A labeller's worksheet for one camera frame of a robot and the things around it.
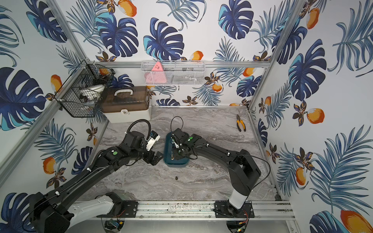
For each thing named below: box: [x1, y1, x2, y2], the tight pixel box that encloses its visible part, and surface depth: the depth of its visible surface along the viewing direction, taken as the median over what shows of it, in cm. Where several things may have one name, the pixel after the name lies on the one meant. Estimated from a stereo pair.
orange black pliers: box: [236, 114, 247, 132], surface depth 112 cm
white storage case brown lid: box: [101, 85, 152, 124], surface depth 103 cm
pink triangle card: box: [144, 61, 167, 84], surface depth 92 cm
